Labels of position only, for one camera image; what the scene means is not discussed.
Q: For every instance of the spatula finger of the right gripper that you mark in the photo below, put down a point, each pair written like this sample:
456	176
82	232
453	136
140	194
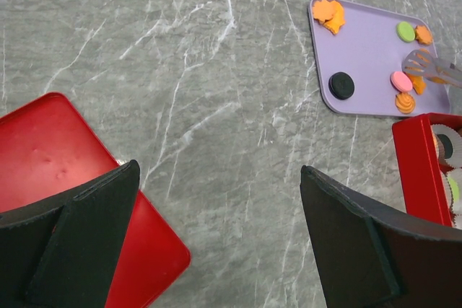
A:
410	65

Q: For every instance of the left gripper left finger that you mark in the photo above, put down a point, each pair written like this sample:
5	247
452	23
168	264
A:
63	251

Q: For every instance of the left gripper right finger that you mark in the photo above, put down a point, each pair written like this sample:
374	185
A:
369	254

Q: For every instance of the orange fish cookie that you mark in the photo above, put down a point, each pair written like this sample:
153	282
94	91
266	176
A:
337	21
419	85

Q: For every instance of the black round cookie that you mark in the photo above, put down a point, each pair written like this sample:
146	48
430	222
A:
445	146
341	85

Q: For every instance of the red cookie tin box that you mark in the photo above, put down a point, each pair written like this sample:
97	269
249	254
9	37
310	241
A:
420	170

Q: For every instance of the green round cookie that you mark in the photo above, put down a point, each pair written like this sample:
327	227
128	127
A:
405	31
454	187

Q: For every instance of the orange round cookie right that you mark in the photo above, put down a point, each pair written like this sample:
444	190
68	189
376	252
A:
433	68

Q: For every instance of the orange flower cookie right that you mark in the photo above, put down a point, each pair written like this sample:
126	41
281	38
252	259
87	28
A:
423	35

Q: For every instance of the orange flower cookie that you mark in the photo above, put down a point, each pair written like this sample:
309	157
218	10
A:
323	10
423	35

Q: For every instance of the pink round cookie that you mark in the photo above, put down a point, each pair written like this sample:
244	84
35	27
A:
401	81

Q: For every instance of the orange swirl cookie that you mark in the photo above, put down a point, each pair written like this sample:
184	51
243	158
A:
405	103

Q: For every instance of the lavender plastic tray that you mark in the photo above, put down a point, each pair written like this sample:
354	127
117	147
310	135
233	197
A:
369	50

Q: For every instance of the black round cookie on tray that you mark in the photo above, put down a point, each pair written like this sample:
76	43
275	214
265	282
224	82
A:
341	85

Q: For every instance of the red tin lid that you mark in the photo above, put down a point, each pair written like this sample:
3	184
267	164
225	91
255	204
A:
48	148

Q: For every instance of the orange flower cookie left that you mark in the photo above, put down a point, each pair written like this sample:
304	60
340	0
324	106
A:
323	10

